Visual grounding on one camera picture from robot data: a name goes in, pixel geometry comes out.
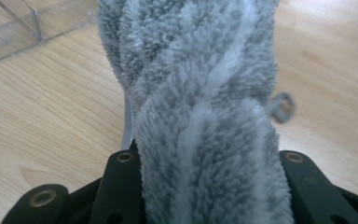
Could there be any clear acrylic divided box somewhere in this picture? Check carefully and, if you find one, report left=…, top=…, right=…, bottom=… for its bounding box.
left=0, top=0, right=100, bottom=69

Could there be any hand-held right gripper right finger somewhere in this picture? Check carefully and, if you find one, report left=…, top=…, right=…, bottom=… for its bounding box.
left=278, top=149, right=358, bottom=224

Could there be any grey striped fluffy cloth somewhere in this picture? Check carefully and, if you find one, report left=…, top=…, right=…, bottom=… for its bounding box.
left=96, top=0, right=296, bottom=224

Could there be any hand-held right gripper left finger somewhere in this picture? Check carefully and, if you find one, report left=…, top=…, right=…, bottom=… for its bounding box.
left=89, top=140, right=146, bottom=224

